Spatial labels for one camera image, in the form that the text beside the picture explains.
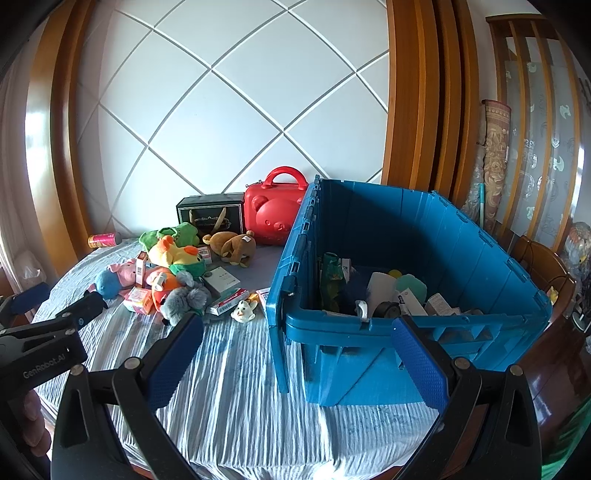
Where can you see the mint green container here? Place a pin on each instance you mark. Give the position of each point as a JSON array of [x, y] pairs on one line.
[[413, 284]]

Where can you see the pink pig plush orange dress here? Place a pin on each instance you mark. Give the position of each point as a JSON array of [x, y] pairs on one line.
[[154, 279]]

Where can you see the rolled patterned carpet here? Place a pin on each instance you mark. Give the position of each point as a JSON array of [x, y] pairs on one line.
[[496, 157]]

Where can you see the white grey medicine box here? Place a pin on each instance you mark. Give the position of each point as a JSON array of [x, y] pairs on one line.
[[220, 279]]

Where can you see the pink white medicine box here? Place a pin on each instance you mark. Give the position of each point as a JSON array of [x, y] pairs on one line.
[[264, 297], [204, 254]]

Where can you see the teal red medicine box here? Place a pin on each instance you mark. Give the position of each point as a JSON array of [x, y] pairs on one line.
[[228, 301]]

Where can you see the wooden door frame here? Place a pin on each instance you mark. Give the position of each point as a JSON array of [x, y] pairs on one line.
[[425, 92]]

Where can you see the grey plush koala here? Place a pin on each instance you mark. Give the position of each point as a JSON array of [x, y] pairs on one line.
[[182, 302]]

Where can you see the blue plastic storage crate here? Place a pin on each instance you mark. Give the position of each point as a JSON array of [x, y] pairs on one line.
[[461, 240]]

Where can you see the person's left hand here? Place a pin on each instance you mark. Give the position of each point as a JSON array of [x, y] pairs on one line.
[[32, 424]]

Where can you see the red white paper box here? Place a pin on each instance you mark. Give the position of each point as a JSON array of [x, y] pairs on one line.
[[138, 300]]

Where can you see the green snack packet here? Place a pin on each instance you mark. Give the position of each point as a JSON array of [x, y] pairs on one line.
[[332, 277]]

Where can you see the pink pig plush blue dress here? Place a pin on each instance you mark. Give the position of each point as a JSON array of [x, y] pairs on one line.
[[108, 282]]

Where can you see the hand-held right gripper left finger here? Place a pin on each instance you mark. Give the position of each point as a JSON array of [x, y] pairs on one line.
[[178, 360]]

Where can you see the white small box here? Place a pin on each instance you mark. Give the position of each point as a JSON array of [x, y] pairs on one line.
[[438, 304], [408, 301]]

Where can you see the yellow orange plush toy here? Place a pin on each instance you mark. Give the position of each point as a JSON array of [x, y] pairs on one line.
[[173, 254]]

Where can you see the small white plush duck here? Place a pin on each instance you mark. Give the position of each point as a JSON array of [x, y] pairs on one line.
[[242, 311]]

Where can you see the black gift box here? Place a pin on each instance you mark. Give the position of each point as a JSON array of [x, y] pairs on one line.
[[207, 217]]

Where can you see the wooden chair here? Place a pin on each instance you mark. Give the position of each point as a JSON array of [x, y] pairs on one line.
[[545, 263]]

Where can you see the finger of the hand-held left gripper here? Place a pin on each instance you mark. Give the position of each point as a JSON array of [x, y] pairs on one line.
[[87, 307], [30, 297]]

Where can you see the black tape roll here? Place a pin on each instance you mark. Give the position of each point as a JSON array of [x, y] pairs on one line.
[[385, 310]]

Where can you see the red drink can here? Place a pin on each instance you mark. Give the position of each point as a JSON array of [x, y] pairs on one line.
[[104, 240]]

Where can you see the brown plush dog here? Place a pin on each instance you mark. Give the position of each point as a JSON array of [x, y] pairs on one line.
[[233, 247]]

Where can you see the wooden glass partition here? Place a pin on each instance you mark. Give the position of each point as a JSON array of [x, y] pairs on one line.
[[521, 92]]

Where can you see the wooden window frame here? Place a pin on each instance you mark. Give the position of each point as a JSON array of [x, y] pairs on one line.
[[60, 115]]

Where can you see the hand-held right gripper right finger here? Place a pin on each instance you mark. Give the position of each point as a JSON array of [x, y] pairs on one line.
[[420, 364]]

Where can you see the red bear face suitcase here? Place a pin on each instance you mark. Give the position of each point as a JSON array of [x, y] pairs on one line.
[[272, 212]]

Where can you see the green plush frog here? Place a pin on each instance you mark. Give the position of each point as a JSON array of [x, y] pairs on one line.
[[184, 233]]

